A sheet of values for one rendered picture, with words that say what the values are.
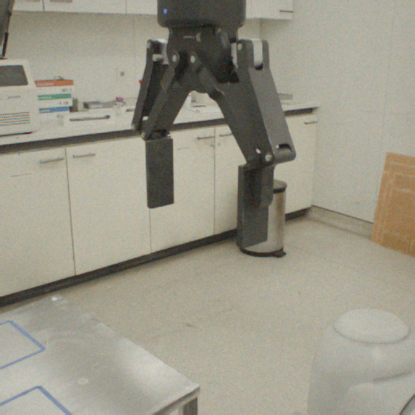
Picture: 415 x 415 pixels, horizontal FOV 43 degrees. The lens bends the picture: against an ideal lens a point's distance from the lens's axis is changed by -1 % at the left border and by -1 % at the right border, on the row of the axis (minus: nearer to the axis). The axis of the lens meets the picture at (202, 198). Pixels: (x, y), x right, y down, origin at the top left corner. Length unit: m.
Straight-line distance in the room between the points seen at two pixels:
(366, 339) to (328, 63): 3.39
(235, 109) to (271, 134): 0.04
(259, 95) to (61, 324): 0.78
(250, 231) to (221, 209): 3.13
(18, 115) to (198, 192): 1.26
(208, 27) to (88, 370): 0.66
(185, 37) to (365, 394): 0.51
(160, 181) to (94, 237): 2.52
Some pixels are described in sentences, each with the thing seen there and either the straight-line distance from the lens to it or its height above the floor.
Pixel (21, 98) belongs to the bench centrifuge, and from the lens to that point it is 2.74.
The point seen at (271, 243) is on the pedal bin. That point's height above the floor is 0.09.
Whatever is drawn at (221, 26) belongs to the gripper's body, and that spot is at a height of 1.36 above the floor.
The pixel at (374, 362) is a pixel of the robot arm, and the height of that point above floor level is 0.95.
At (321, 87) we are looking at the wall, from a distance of 4.08.
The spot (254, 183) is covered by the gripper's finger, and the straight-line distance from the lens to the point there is 0.42.
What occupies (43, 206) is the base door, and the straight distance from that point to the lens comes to 2.87.
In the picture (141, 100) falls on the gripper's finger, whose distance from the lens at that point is 0.53.
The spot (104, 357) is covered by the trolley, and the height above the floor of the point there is 0.82.
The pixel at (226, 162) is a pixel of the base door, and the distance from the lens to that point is 3.51.
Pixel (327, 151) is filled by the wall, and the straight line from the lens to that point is 4.09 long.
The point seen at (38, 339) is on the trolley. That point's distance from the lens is 1.06.
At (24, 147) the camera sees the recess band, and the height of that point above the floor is 0.83.
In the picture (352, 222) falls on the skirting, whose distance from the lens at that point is 4.06.
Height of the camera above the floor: 1.35
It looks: 17 degrees down
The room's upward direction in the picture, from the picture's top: straight up
